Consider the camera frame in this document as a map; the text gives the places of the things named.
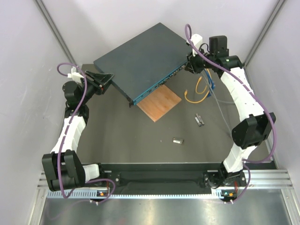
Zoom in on wooden board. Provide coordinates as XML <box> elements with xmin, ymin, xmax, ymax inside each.
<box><xmin>137</xmin><ymin>85</ymin><xmax>181</xmax><ymax>122</ymax></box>

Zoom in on dark blue network switch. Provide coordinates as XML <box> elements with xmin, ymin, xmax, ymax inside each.
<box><xmin>93</xmin><ymin>23</ymin><xmax>191</xmax><ymax>106</ymax></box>

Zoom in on dark transceiver module pair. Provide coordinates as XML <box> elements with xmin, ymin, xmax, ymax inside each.
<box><xmin>195</xmin><ymin>113</ymin><xmax>204</xmax><ymax>127</ymax></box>

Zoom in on silver transceiver module bottom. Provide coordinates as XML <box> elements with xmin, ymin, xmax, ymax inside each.
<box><xmin>173</xmin><ymin>137</ymin><xmax>184</xmax><ymax>145</ymax></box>

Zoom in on grey ethernet cable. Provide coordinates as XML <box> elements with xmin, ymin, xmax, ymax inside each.
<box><xmin>202</xmin><ymin>70</ymin><xmax>236</xmax><ymax>136</ymax></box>

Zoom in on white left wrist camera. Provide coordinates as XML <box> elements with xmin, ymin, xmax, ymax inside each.
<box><xmin>67</xmin><ymin>67</ymin><xmax>84</xmax><ymax>84</ymax></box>

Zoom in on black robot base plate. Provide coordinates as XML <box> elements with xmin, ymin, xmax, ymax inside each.
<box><xmin>77</xmin><ymin>162</ymin><xmax>256</xmax><ymax>194</ymax></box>

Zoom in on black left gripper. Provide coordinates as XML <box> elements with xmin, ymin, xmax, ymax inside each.
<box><xmin>80</xmin><ymin>70</ymin><xmax>114</xmax><ymax>105</ymax></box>

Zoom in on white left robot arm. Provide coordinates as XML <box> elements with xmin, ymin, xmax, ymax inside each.
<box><xmin>42</xmin><ymin>71</ymin><xmax>114</xmax><ymax>191</ymax></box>

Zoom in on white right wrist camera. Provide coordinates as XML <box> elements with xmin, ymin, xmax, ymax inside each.
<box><xmin>186</xmin><ymin>34</ymin><xmax>203</xmax><ymax>57</ymax></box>

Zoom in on grey slotted cable duct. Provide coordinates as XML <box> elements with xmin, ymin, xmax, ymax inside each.
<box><xmin>46</xmin><ymin>186</ymin><xmax>237</xmax><ymax>200</ymax></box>

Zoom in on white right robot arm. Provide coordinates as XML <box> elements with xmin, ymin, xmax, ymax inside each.
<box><xmin>186</xmin><ymin>34</ymin><xmax>276</xmax><ymax>186</ymax></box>

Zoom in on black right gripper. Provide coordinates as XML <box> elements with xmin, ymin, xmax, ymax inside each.
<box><xmin>184</xmin><ymin>47</ymin><xmax>215</xmax><ymax>75</ymax></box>

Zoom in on blue ethernet cable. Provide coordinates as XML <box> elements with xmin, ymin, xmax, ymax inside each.
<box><xmin>205</xmin><ymin>69</ymin><xmax>216</xmax><ymax>98</ymax></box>

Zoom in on yellow ethernet cable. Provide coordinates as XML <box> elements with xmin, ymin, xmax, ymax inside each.
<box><xmin>184</xmin><ymin>72</ymin><xmax>210</xmax><ymax>104</ymax></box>

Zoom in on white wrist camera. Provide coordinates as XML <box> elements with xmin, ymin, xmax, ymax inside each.
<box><xmin>67</xmin><ymin>67</ymin><xmax>84</xmax><ymax>84</ymax></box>
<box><xmin>186</xmin><ymin>34</ymin><xmax>203</xmax><ymax>57</ymax></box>

